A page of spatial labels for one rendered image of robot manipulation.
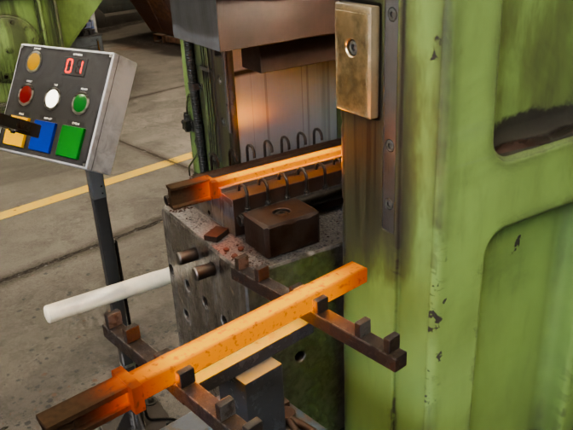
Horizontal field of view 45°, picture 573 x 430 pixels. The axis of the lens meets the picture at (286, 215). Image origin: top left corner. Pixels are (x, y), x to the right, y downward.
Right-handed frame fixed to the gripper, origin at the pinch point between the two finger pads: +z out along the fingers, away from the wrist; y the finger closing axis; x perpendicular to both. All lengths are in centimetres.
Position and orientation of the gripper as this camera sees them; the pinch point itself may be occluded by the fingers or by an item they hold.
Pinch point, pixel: (25, 127)
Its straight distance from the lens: 162.0
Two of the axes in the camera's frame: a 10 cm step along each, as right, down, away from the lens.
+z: 4.9, 1.3, 8.6
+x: 2.3, -9.7, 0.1
